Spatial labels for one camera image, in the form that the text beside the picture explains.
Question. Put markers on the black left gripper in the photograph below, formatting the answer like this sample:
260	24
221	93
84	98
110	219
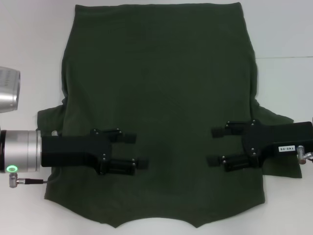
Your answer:
73	151

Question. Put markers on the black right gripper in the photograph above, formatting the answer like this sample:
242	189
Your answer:
269	137

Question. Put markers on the dark green printed shirt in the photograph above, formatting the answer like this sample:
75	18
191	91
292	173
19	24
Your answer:
161	80

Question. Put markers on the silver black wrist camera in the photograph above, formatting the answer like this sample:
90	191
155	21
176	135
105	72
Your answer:
8	93

